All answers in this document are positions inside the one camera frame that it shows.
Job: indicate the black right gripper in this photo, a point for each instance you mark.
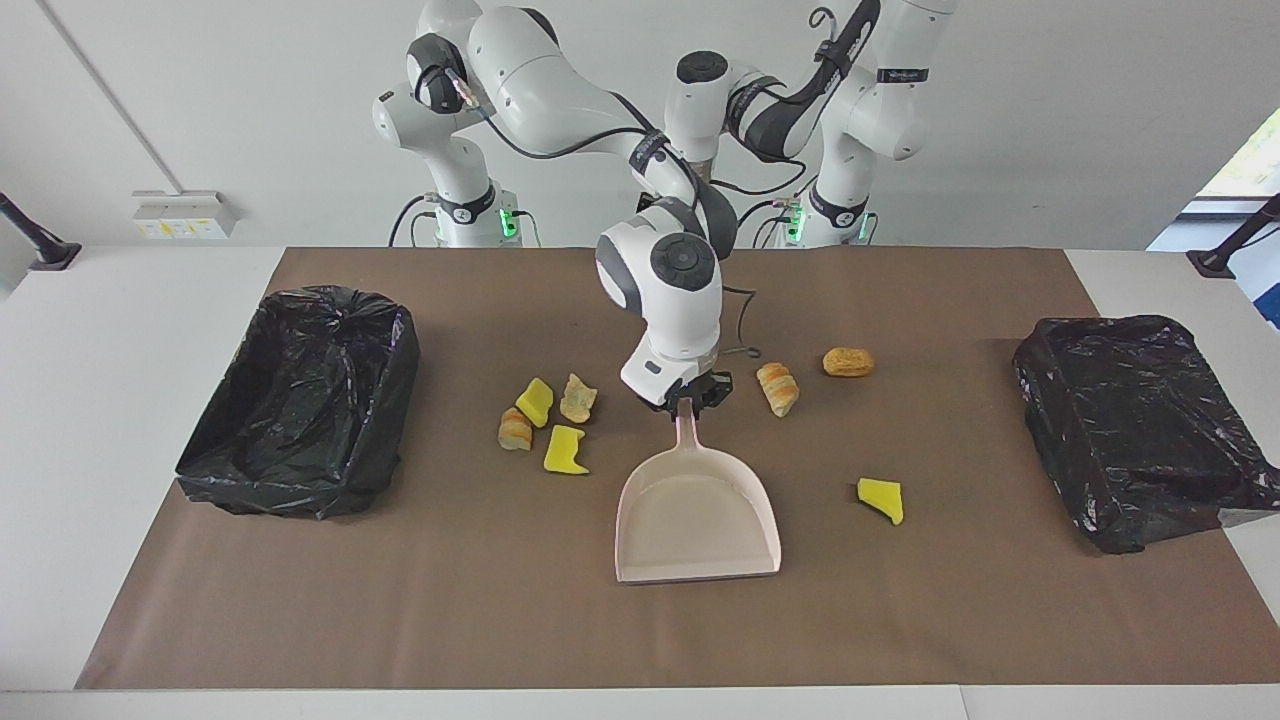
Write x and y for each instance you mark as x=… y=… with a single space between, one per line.
x=712 y=385

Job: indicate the long croissant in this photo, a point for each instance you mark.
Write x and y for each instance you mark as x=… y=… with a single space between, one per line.
x=778 y=390

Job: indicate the pale flaky pastry piece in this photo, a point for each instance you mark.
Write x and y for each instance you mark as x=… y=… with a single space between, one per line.
x=578 y=400

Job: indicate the pale pink dustpan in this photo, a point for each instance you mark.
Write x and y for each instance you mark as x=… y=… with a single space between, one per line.
x=695 y=520

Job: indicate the notched yellow sponge piece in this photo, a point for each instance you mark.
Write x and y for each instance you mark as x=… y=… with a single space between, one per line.
x=563 y=452

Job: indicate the yellow green-backed sponge piece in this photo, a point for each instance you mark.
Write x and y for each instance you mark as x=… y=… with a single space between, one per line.
x=536 y=402

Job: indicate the round brown bun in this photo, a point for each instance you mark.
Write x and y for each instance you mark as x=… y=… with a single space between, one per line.
x=848 y=362

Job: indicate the small striped croissant piece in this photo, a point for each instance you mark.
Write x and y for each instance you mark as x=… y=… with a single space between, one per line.
x=514 y=432

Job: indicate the yellow sponge wedge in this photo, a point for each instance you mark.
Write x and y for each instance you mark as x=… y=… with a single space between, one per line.
x=882 y=498

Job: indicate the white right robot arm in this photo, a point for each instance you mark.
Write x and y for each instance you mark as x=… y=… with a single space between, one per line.
x=540 y=80

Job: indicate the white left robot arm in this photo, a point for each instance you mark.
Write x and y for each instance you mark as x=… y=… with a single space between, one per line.
x=880 y=110

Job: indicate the black bag-lined bin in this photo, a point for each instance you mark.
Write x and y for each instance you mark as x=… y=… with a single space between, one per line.
x=1140 y=430
x=300 y=420

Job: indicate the brown paper mat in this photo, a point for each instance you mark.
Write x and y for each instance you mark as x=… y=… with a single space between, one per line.
x=640 y=630

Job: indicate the black angled stand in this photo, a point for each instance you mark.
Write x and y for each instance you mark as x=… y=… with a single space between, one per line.
x=45 y=250
x=1225 y=258

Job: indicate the blue item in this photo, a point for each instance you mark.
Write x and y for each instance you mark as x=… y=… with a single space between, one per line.
x=1268 y=300

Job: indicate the window with dark sill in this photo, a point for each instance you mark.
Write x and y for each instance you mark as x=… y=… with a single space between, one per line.
x=1250 y=170

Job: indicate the white wall socket box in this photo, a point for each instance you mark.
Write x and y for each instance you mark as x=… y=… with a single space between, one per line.
x=185 y=215

